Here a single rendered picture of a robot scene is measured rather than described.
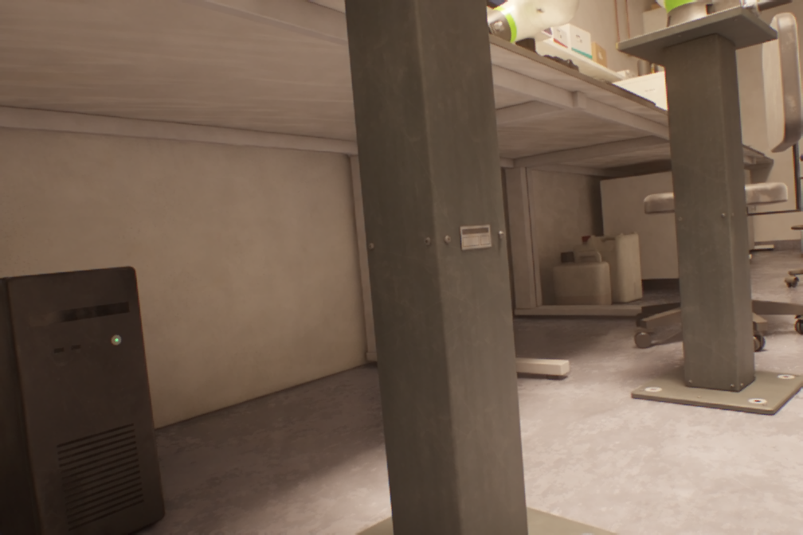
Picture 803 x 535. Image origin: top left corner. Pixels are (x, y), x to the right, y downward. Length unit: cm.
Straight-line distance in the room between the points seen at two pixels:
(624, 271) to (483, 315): 248
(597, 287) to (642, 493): 204
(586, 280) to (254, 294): 173
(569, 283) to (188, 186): 193
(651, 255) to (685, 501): 273
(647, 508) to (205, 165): 131
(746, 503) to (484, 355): 46
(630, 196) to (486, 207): 298
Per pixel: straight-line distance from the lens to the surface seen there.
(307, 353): 187
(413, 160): 64
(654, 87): 347
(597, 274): 295
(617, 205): 366
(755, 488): 103
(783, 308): 219
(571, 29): 349
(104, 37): 102
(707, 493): 100
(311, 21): 88
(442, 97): 66
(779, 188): 198
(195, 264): 163
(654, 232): 360
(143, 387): 98
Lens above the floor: 40
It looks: 3 degrees down
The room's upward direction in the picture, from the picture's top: 5 degrees counter-clockwise
